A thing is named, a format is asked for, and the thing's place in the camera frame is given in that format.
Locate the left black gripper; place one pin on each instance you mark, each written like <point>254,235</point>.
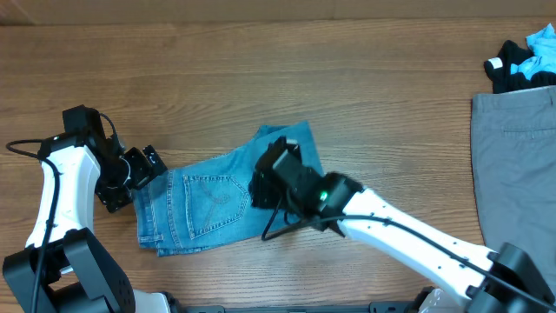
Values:
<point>111,196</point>

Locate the blue denim jeans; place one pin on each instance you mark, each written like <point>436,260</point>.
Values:
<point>207,205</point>

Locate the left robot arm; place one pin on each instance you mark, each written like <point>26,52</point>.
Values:
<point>64,267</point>

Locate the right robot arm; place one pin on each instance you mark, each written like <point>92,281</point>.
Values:
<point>475,277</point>

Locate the black garment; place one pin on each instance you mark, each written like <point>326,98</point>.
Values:
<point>503,71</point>

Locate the grey trousers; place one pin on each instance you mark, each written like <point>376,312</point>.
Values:
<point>513,163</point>

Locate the light blue cloth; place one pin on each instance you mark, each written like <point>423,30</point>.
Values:
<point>542,45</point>

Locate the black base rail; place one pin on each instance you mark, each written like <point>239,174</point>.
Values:
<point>373,307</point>

